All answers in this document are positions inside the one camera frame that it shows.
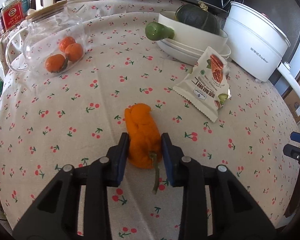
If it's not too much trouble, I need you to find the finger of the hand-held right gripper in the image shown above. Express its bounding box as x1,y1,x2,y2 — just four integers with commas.
283,144,300,161
290,131,300,146

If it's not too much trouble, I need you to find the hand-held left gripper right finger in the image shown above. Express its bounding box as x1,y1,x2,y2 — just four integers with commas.
160,132,277,240

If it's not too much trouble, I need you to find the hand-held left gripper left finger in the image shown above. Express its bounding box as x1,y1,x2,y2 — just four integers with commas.
12,132,130,240

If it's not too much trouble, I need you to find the orange bell pepper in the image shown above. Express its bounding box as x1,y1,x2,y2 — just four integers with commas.
124,103,163,195

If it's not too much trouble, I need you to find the brown cardboard box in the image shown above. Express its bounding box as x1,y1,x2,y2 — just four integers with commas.
281,66,300,124

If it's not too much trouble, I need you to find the dark brown chair back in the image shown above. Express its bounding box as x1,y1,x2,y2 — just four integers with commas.
284,165,300,218

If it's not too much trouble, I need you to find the cherry print tablecloth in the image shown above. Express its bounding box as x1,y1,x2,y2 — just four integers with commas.
0,0,300,240

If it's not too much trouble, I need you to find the white nut snack packet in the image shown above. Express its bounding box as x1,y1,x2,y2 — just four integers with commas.
172,46,231,123

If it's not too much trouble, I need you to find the white electric cooking pot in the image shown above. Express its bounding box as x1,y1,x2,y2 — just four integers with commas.
222,1,300,102

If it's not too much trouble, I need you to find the white shallow bowl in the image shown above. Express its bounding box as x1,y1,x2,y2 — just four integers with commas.
162,45,232,67
156,40,232,62

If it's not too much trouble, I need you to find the tangerine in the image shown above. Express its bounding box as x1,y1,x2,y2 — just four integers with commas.
45,54,67,74
64,43,85,63
59,36,77,52

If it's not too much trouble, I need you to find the white deep bowl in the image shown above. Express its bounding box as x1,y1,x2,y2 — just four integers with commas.
158,11,229,56

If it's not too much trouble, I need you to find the green gourd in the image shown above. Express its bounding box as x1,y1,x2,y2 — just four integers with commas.
145,22,176,42

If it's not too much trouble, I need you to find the glass jar with wooden lid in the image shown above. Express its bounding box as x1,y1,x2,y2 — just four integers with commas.
5,0,87,74

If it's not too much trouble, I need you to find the dark green pumpkin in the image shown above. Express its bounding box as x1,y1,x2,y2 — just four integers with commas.
175,1,221,35

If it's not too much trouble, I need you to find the red label glass jar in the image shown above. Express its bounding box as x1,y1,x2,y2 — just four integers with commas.
1,0,24,32

